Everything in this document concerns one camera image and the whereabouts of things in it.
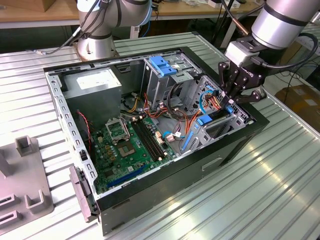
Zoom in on wooden desk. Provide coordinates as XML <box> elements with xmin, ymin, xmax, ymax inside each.
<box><xmin>0</xmin><ymin>0</ymin><xmax>266</xmax><ymax>30</ymax></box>

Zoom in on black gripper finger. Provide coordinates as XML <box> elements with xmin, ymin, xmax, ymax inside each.
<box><xmin>217</xmin><ymin>61</ymin><xmax>248</xmax><ymax>104</ymax></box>
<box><xmin>234</xmin><ymin>88</ymin><xmax>266</xmax><ymax>105</ymax></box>

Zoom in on grey metal drive cage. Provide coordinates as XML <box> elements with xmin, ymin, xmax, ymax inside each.
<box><xmin>139</xmin><ymin>52</ymin><xmax>204</xmax><ymax>112</ymax></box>

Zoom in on yellow black wires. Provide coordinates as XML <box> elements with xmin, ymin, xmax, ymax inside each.
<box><xmin>121</xmin><ymin>96</ymin><xmax>139</xmax><ymax>114</ymax></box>

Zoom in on blue plastic drive latch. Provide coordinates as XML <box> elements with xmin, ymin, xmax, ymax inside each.
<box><xmin>148</xmin><ymin>55</ymin><xmax>178</xmax><ymax>78</ymax></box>

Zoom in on CPU socket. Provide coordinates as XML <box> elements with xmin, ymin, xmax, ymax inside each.
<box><xmin>117</xmin><ymin>141</ymin><xmax>137</xmax><ymax>159</ymax></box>

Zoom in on red orange wire bundle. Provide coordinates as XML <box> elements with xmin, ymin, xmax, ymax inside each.
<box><xmin>142</xmin><ymin>91</ymin><xmax>201</xmax><ymax>141</ymax></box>

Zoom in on black open PC case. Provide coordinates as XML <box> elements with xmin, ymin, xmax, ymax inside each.
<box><xmin>42</xmin><ymin>46</ymin><xmax>271</xmax><ymax>237</ymax></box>

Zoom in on blue data wire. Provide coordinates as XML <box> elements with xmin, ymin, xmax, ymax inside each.
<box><xmin>161</xmin><ymin>131</ymin><xmax>187</xmax><ymax>141</ymax></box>
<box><xmin>198</xmin><ymin>87</ymin><xmax>221</xmax><ymax>117</ymax></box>

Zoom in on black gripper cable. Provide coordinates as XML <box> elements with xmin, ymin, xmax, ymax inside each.
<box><xmin>32</xmin><ymin>0</ymin><xmax>107</xmax><ymax>56</ymax></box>

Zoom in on metal socket cover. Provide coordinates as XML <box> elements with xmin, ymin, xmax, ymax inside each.
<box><xmin>105</xmin><ymin>118</ymin><xmax>127</xmax><ymax>144</ymax></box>

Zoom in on green motherboard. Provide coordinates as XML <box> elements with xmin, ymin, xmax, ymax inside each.
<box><xmin>91</xmin><ymin>116</ymin><xmax>177</xmax><ymax>195</ymax></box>

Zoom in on black RAM slot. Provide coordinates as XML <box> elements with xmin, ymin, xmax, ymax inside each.
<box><xmin>137</xmin><ymin>118</ymin><xmax>164</xmax><ymax>159</ymax></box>
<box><xmin>131</xmin><ymin>119</ymin><xmax>158</xmax><ymax>162</ymax></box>
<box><xmin>140</xmin><ymin>118</ymin><xmax>167</xmax><ymax>158</ymax></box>
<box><xmin>134</xmin><ymin>119</ymin><xmax>161</xmax><ymax>160</ymax></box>

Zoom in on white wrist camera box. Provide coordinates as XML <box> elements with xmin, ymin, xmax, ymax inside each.
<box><xmin>224</xmin><ymin>40</ymin><xmax>254</xmax><ymax>67</ymax></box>

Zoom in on square brown base plate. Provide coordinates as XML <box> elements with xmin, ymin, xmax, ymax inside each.
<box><xmin>71</xmin><ymin>41</ymin><xmax>120</xmax><ymax>62</ymax></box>

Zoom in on grey metal disk bay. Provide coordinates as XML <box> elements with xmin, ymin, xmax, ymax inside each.
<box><xmin>178</xmin><ymin>74</ymin><xmax>254</xmax><ymax>154</ymax></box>

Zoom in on grey case latch panel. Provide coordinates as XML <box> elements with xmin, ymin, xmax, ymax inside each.
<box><xmin>69</xmin><ymin>165</ymin><xmax>100</xmax><ymax>223</ymax></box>

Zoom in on black cable bundle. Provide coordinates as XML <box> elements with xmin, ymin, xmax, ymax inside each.
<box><xmin>166</xmin><ymin>83</ymin><xmax>192</xmax><ymax>120</ymax></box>

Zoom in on orange power wire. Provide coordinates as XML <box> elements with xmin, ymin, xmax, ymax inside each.
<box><xmin>189</xmin><ymin>91</ymin><xmax>233</xmax><ymax>131</ymax></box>

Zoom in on large cardboard box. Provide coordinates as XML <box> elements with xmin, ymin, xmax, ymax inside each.
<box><xmin>274</xmin><ymin>84</ymin><xmax>320</xmax><ymax>126</ymax></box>

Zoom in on grey parts rack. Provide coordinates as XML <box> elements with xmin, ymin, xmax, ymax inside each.
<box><xmin>0</xmin><ymin>134</ymin><xmax>55</xmax><ymax>235</ymax></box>

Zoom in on red black fan wire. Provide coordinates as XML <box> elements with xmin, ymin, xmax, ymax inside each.
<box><xmin>76</xmin><ymin>111</ymin><xmax>93</xmax><ymax>156</ymax></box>

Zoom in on black tripod stand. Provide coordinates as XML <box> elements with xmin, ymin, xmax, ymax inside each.
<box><xmin>211</xmin><ymin>0</ymin><xmax>237</xmax><ymax>50</ymax></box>

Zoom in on grey power supply unit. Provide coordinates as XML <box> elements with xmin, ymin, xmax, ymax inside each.
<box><xmin>61</xmin><ymin>67</ymin><xmax>123</xmax><ymax>131</ymax></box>

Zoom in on black camera cable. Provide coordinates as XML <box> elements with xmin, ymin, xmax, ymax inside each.
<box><xmin>252</xmin><ymin>32</ymin><xmax>320</xmax><ymax>70</ymax></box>

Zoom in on white cardboard box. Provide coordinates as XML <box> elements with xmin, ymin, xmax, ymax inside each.
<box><xmin>209</xmin><ymin>0</ymin><xmax>241</xmax><ymax>10</ymax></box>

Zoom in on blue expansion slot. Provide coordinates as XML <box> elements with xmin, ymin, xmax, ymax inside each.
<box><xmin>107</xmin><ymin>163</ymin><xmax>147</xmax><ymax>190</ymax></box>

